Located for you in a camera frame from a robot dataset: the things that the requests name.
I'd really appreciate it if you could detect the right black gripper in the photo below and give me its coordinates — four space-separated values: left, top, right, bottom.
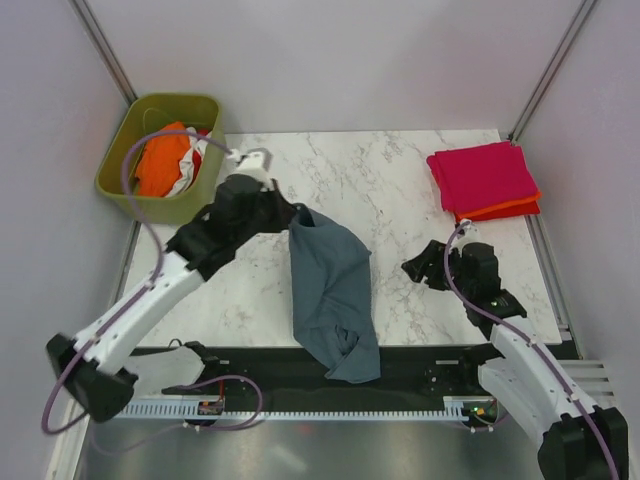
400 239 473 299

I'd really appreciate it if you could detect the blue-grey t-shirt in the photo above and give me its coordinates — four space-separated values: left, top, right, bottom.
288 204 381 384

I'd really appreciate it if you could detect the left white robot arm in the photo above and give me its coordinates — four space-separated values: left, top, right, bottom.
46 174 296 423

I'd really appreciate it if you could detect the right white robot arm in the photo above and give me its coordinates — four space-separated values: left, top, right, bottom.
401 240 629 479

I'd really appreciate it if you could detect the white and red t-shirt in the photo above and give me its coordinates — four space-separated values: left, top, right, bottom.
165 135 208 198

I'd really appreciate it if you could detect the orange t-shirt in bin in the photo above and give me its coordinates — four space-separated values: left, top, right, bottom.
135 122 191 197

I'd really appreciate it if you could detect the magenta folded t-shirt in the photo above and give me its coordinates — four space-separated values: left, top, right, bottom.
426 141 541 218

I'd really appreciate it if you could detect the red folded t-shirt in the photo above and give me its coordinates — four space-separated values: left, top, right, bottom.
456 200 540 222

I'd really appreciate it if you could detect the olive green plastic bin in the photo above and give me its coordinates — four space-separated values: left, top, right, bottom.
95 93 225 224

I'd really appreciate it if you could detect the orange folded t-shirt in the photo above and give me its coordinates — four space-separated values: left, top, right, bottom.
454 191 542 222

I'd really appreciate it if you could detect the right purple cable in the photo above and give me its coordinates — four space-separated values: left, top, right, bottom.
443 224 619 480

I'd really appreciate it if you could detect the purple cable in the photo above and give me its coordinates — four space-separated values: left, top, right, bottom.
443 224 619 480
41 133 264 456

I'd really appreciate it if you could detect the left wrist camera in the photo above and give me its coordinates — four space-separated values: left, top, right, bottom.
227 148 272 185

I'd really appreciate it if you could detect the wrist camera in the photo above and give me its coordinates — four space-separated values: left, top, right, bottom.
455 219 482 250
227 148 272 185

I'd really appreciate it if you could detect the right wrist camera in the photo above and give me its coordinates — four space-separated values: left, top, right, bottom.
455 219 482 250

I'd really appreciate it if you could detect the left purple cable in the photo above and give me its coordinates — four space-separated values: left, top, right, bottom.
41 133 264 456

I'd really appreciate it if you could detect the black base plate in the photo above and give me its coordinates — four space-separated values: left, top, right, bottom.
134 344 581 414

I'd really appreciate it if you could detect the white slotted cable duct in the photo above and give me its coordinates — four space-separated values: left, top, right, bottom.
116 397 468 422

